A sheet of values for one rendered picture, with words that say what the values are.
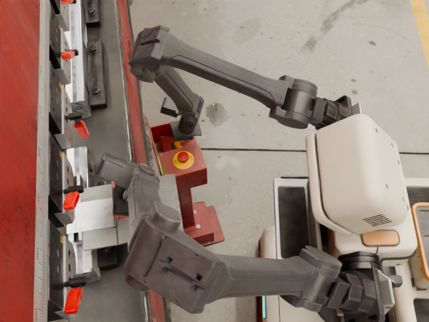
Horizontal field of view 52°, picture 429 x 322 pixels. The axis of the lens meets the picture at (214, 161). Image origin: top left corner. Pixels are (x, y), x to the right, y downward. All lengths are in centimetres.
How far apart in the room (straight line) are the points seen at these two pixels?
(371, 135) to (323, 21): 233
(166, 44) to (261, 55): 194
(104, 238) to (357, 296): 64
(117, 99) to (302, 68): 155
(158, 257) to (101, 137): 96
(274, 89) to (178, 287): 60
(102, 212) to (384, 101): 200
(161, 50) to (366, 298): 65
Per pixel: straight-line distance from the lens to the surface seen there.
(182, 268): 59
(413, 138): 274
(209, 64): 101
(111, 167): 102
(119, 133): 151
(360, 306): 94
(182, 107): 133
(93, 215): 124
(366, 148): 89
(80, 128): 114
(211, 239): 220
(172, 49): 99
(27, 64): 94
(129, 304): 128
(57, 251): 91
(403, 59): 310
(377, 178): 86
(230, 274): 62
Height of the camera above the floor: 210
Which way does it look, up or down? 60 degrees down
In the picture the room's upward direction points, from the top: 1 degrees counter-clockwise
